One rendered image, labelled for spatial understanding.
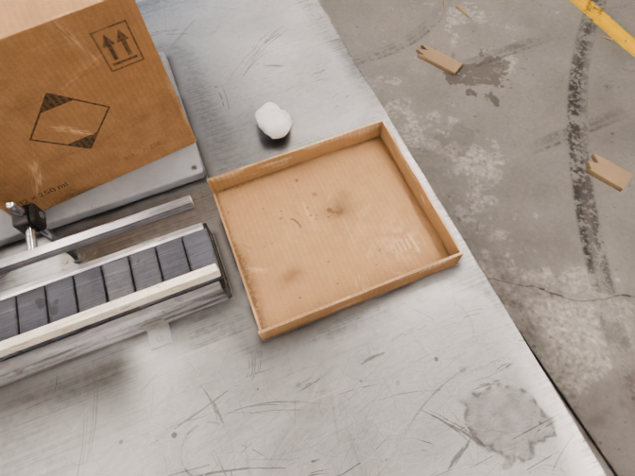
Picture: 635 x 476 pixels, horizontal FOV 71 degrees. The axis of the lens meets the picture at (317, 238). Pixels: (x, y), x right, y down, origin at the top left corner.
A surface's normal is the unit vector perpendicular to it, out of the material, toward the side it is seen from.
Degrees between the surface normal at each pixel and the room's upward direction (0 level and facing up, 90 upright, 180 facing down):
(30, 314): 0
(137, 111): 90
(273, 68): 0
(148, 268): 0
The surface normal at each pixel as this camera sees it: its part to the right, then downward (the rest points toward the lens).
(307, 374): -0.04, -0.44
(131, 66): 0.49, 0.77
